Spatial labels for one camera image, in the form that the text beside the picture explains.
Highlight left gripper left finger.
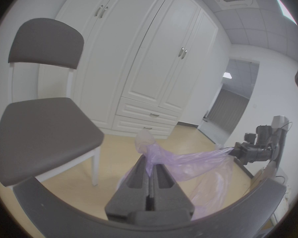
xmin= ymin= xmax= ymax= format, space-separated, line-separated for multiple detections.
xmin=105 ymin=155 xmax=150 ymax=220

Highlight purple plastic bag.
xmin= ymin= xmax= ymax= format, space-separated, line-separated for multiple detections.
xmin=116 ymin=130 xmax=235 ymax=221

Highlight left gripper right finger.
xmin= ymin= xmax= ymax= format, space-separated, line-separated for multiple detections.
xmin=150 ymin=164 xmax=196 ymax=220

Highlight white chair grey seat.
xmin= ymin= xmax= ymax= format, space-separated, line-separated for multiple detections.
xmin=0 ymin=18 xmax=105 ymax=189

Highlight white wardrobe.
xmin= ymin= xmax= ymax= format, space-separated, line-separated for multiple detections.
xmin=38 ymin=0 xmax=219 ymax=139

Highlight grey curtain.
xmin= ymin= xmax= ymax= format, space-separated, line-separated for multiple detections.
xmin=209 ymin=88 xmax=249 ymax=131

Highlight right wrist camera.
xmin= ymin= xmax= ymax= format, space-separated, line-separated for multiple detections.
xmin=245 ymin=132 xmax=258 ymax=145

